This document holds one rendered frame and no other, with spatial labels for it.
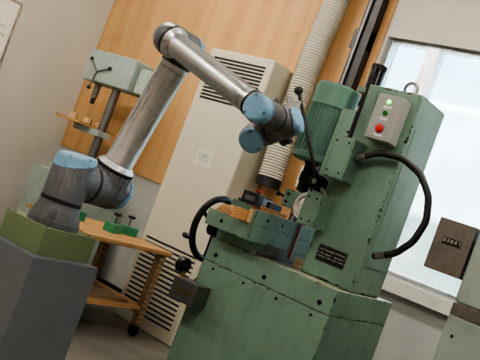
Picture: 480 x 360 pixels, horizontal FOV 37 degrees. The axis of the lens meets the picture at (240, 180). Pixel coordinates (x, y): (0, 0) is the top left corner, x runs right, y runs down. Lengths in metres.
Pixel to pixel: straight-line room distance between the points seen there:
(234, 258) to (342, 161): 0.53
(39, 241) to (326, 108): 1.15
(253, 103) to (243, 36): 2.69
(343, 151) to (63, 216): 1.00
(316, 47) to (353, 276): 2.10
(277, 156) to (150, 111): 1.66
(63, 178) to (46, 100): 3.06
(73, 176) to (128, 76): 2.26
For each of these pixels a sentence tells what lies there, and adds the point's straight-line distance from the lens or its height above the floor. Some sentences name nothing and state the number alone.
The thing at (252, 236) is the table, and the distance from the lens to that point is 2.51.
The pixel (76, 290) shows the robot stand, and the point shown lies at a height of 0.46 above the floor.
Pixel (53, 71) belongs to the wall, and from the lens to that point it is 5.59.
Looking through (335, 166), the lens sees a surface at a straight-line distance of 2.48.
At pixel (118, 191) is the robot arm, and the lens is 2.69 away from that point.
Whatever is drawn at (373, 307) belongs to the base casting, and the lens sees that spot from 2.63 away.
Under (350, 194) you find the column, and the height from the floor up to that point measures 1.12.
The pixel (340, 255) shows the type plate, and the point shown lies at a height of 0.91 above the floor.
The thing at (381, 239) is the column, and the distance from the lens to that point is 2.52.
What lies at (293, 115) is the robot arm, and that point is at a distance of 2.26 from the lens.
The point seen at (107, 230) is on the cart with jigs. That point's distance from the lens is 4.06.
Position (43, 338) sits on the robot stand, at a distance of 2.62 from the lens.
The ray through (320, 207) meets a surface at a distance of 2.47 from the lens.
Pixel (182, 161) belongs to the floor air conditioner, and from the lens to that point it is 4.44.
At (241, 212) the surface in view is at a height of 0.93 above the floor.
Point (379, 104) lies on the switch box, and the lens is 2.50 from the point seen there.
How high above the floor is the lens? 0.98
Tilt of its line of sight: 1 degrees up
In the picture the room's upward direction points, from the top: 20 degrees clockwise
